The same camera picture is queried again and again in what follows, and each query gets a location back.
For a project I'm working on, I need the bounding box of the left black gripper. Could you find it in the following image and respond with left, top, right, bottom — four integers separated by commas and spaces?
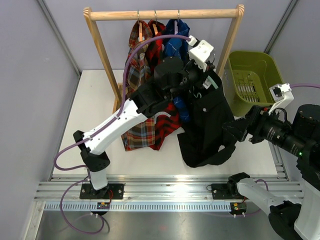
166, 51, 214, 100

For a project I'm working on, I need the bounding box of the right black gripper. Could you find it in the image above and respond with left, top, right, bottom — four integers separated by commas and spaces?
222, 104, 312, 156

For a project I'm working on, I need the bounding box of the mint green hanger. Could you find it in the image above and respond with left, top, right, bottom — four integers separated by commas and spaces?
191, 75, 219, 99

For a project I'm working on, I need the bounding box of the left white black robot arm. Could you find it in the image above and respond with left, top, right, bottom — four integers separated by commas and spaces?
73, 56, 215, 199

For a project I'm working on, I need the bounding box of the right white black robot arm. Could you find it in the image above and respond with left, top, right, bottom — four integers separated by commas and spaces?
223, 104, 320, 240

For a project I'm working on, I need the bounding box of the blue plaid shirt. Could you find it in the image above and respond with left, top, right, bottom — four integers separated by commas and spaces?
163, 19, 191, 123

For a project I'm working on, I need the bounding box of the lilac hanger of blue shirt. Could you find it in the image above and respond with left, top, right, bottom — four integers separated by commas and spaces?
174, 9, 180, 35

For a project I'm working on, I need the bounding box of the red black plaid shirt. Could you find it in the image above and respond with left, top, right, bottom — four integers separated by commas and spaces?
145, 20, 181, 151

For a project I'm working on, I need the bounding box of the wooden hanger of red shirt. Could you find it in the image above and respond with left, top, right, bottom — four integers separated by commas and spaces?
152, 10, 159, 37

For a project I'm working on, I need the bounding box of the wooden hanger of brown shirt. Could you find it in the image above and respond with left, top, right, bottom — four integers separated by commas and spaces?
137, 10, 145, 42

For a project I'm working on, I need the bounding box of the brown plaid shirt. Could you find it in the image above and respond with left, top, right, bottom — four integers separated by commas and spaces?
121, 20, 155, 151

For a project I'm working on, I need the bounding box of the green plastic basket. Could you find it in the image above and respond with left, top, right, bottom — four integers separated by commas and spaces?
221, 51, 283, 117

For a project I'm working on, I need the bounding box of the wooden clothes rack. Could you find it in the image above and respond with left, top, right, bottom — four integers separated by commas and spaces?
83, 4, 245, 103

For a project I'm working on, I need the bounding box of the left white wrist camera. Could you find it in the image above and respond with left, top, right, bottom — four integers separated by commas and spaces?
187, 35, 215, 72

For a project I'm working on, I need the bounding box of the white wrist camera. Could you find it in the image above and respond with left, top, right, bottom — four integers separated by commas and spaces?
187, 35, 215, 72
268, 83, 294, 115

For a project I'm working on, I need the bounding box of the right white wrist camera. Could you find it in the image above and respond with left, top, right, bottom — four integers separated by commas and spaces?
268, 83, 294, 115

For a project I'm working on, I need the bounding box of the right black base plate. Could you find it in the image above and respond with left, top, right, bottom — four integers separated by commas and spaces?
210, 182, 256, 201

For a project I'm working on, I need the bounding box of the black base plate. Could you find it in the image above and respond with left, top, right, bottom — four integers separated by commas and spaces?
79, 183, 124, 200
210, 182, 256, 201

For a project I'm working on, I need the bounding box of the aluminium mounting rail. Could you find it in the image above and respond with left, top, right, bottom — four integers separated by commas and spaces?
33, 174, 306, 213

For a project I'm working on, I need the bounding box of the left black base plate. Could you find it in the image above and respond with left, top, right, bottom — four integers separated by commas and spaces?
79, 183, 124, 200

